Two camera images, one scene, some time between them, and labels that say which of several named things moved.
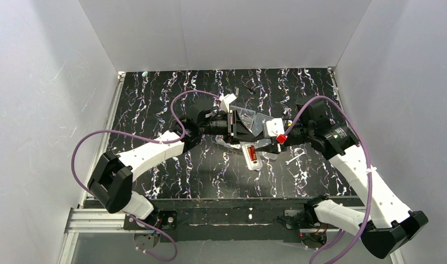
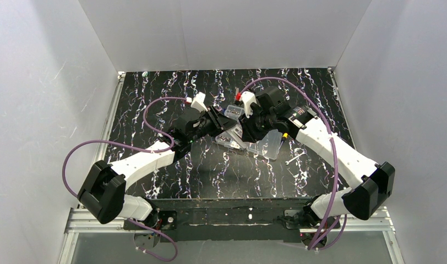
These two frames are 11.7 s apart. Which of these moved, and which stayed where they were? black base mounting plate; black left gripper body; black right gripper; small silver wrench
Moved: black right gripper
Stayed: small silver wrench; black left gripper body; black base mounting plate
